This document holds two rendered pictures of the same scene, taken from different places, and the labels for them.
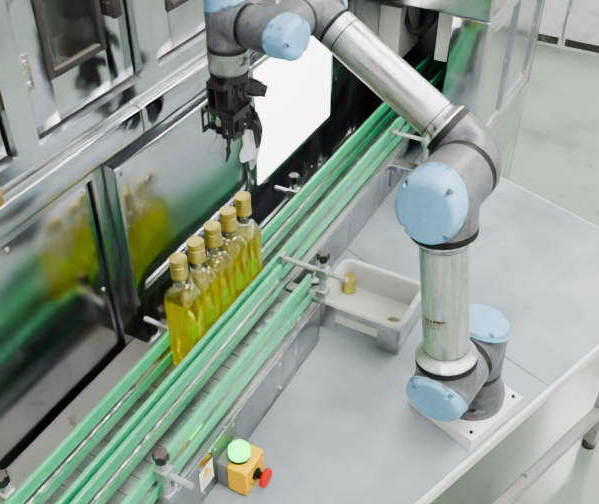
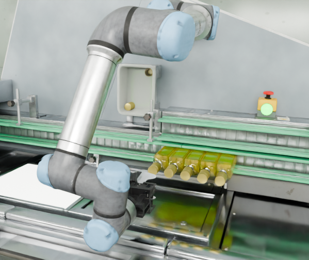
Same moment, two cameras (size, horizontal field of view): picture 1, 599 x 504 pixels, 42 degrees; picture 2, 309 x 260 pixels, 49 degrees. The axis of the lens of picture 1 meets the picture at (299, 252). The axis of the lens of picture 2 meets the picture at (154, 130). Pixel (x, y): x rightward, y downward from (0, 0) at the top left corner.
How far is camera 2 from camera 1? 83 cm
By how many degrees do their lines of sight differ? 28
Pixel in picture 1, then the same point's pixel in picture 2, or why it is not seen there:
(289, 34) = (120, 172)
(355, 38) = (81, 133)
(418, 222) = (189, 41)
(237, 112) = (143, 190)
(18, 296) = (294, 245)
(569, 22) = not seen: outside the picture
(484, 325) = not seen: hidden behind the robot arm
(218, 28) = (123, 226)
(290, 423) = (226, 97)
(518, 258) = (64, 28)
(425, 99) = (100, 70)
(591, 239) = not seen: outside the picture
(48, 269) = (267, 240)
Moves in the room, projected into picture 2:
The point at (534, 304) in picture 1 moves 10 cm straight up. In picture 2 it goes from (94, 8) to (83, 5)
